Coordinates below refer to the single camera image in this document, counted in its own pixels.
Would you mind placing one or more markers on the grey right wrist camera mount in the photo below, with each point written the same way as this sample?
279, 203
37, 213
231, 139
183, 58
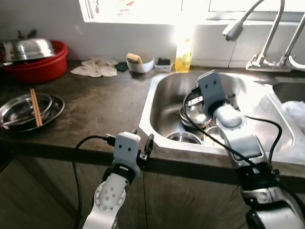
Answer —
212, 90

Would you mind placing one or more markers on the plain chrome faucet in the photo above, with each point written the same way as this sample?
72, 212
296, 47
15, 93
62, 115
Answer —
295, 40

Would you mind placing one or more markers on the small white scrubber tray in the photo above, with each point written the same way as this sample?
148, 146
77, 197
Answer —
163, 67

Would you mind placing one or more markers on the wooden chopsticks pair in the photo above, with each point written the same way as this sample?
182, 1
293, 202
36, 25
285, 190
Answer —
35, 107

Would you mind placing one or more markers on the yellow sponge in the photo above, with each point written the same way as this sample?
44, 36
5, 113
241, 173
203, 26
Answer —
134, 58

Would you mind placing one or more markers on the stainless steel sink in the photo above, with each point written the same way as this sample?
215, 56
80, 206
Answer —
167, 105

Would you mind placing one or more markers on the wide steel plate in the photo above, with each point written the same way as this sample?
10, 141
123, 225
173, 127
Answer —
57, 109

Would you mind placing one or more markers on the dark green scouring pad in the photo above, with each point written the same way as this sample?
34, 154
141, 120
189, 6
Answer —
121, 67

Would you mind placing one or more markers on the deep steel bowl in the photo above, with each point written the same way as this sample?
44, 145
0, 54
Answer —
193, 119

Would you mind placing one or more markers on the white bowl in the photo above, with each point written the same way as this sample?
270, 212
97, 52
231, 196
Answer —
143, 67

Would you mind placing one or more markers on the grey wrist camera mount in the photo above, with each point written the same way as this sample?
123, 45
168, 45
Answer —
126, 149
212, 90

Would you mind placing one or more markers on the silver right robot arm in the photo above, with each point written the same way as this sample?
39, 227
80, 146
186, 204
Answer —
240, 138

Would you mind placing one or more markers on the shallow steel bowl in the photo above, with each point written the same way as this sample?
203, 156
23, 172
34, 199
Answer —
19, 109

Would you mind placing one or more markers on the small steel bowl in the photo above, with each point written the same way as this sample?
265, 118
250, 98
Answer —
183, 138

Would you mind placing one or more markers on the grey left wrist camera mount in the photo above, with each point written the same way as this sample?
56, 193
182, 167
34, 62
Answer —
126, 149

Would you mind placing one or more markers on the domed steel lid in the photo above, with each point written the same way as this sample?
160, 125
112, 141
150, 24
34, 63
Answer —
28, 49

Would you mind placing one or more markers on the white plastic bag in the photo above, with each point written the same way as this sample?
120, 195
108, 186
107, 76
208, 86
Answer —
295, 114

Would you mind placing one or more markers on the red plastic basin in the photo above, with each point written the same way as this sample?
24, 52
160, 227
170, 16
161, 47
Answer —
43, 69

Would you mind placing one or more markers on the dark wooden cabinet front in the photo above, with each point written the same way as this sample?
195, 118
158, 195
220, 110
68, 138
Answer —
190, 200

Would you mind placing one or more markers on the crumpled white cloth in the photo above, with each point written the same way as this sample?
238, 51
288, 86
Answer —
95, 68

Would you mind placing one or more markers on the yellow dish soap bottle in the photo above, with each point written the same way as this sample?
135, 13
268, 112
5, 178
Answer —
184, 57

